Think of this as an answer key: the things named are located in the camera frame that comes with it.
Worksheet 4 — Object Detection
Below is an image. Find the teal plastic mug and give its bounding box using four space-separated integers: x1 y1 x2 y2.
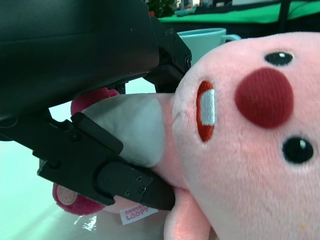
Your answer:
176 27 242 55

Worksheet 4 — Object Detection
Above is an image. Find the pink plush beaver doll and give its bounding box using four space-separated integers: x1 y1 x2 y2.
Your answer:
52 31 320 240

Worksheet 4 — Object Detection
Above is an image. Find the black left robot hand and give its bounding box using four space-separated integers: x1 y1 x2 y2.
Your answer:
0 0 193 211

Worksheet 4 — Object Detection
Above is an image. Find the green cloth covered table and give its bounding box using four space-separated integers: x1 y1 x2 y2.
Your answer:
157 0 320 25

